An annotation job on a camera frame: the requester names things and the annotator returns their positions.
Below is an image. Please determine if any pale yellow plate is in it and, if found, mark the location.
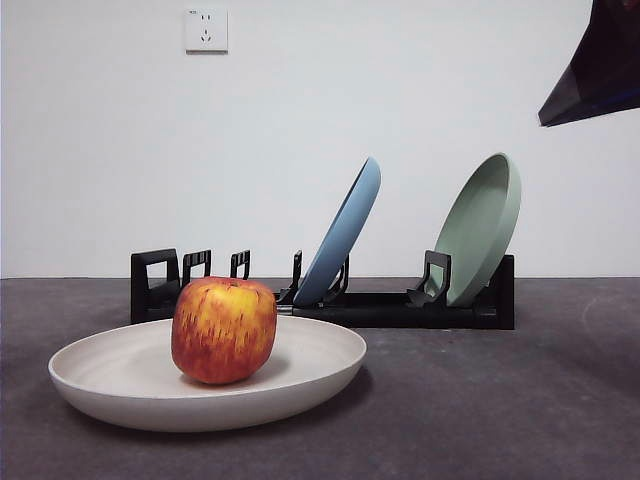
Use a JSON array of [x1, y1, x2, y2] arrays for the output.
[[47, 317, 369, 433]]

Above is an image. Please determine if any red yellow apple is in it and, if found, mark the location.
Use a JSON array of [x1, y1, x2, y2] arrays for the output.
[[171, 276, 279, 386]]

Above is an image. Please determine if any green plate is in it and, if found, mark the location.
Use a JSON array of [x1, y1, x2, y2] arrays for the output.
[[430, 152, 523, 308]]

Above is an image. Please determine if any blue plate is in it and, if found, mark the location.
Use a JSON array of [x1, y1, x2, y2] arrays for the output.
[[292, 156, 383, 306]]

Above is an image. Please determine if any black plate rack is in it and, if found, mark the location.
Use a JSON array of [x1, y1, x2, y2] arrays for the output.
[[129, 248, 516, 331]]

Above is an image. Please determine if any white wall socket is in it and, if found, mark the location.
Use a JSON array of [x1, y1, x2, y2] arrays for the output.
[[185, 7, 230, 55]]

